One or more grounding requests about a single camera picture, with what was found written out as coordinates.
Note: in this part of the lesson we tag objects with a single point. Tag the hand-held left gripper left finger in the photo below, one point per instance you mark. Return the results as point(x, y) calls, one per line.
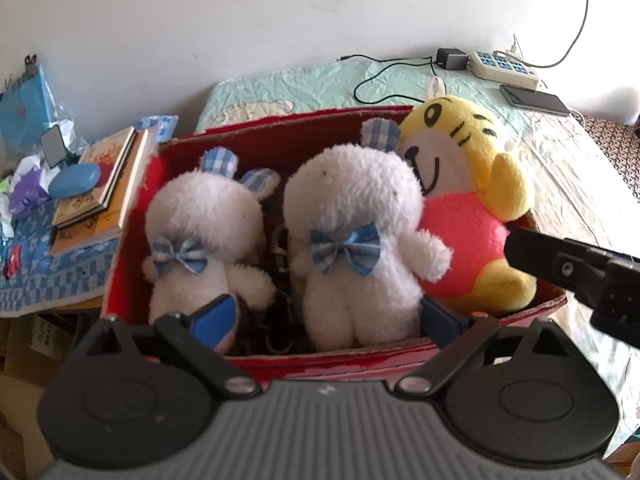
point(220, 314)

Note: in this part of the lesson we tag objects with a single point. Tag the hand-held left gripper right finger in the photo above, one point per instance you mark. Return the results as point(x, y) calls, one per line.
point(440, 321)

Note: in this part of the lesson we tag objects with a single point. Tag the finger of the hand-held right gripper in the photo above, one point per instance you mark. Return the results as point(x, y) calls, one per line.
point(560, 265)

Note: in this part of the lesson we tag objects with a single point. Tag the yellow tiger plush toy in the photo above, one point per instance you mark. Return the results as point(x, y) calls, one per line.
point(460, 230)

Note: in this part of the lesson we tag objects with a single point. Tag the white plush bear blue bow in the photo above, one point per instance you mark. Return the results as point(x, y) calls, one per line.
point(200, 210)
point(360, 195)

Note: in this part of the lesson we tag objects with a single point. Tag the red cardboard box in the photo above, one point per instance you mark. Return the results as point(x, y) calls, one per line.
point(300, 135)

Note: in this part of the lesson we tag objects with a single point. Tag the dark patterned blanket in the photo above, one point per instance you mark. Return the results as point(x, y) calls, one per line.
point(620, 150)

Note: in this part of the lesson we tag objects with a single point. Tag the stack of books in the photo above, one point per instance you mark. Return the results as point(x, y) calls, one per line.
point(82, 240)

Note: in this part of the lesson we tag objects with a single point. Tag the blue checkered tablecloth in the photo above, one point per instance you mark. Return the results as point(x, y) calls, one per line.
point(60, 270)

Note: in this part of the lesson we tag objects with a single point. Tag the black smartphone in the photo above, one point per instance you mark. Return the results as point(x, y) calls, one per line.
point(535, 100)

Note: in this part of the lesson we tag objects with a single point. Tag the brown cardboard box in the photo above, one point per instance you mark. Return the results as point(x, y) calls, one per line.
point(30, 350)

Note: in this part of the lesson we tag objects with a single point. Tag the orange cover book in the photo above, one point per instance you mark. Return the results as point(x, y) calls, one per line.
point(107, 152)

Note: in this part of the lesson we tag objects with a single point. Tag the blue glasses case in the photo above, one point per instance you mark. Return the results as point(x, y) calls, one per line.
point(75, 180)

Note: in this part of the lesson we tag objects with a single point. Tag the light blue plastic packet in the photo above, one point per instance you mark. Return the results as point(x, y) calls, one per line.
point(157, 125)

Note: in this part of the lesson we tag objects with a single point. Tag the white power strip blue sockets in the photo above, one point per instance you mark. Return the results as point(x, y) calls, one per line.
point(500, 66)

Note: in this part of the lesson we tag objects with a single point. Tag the small red item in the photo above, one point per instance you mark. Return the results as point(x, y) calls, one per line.
point(12, 260)

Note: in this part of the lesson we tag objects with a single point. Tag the white usb charger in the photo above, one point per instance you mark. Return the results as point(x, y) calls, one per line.
point(507, 53)

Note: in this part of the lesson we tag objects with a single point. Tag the purple plastic toy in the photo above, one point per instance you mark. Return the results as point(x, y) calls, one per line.
point(30, 192)

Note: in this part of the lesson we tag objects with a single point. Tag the black power adapter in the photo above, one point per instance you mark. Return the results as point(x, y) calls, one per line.
point(451, 59)

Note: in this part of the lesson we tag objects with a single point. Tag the small dark rectangular device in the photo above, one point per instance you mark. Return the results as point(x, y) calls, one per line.
point(52, 145)

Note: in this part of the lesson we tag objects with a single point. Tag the crumpled white tissue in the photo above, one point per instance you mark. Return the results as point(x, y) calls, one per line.
point(30, 165)

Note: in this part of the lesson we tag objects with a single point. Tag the blue plastic package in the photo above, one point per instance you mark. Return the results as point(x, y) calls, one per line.
point(25, 105)

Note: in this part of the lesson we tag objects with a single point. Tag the black binder clip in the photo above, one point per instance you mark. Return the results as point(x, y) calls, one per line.
point(31, 62)

